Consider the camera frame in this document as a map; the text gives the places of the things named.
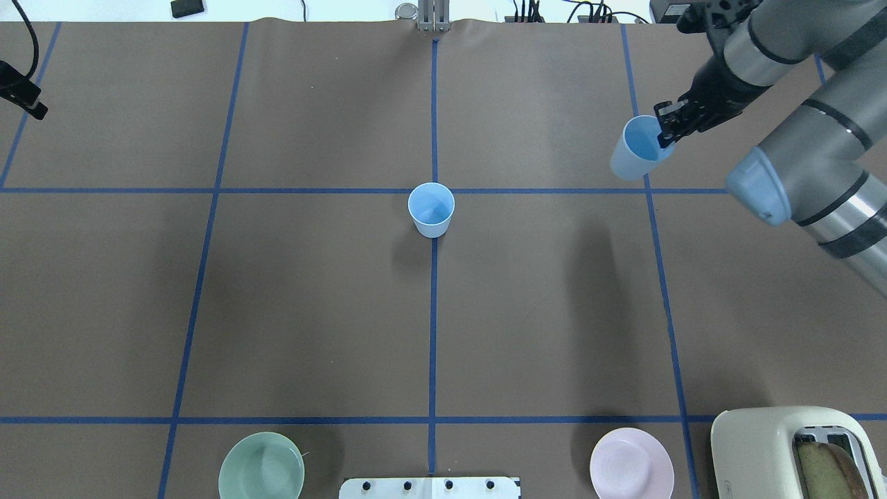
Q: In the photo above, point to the pink bowl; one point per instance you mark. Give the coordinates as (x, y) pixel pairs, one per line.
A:
(630, 463)

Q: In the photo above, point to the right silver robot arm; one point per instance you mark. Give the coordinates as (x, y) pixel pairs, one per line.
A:
(807, 169)

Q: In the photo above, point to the white pedestal column base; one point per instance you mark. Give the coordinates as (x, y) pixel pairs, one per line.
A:
(432, 487)

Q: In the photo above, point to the aluminium frame post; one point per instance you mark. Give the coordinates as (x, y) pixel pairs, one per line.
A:
(433, 16)

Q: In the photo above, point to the green bowl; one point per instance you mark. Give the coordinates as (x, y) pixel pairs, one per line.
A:
(262, 465)

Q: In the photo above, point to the bread slice in toaster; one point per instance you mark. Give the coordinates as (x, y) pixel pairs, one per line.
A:
(828, 471)

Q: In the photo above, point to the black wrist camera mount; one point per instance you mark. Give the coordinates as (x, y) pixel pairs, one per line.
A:
(713, 16)

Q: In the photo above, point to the metal round cap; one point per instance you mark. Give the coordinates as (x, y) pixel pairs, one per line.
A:
(406, 11)

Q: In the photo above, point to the black small device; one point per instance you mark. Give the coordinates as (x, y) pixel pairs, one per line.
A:
(180, 9)

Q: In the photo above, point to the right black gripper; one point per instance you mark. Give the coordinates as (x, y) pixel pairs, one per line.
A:
(716, 89)

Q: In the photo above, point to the light blue cup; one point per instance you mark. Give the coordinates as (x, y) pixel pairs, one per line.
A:
(431, 207)
(638, 150)

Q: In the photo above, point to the cream toaster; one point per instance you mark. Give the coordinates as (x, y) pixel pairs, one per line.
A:
(754, 450)

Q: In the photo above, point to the orange black power strip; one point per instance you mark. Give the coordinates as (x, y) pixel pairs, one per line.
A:
(579, 12)

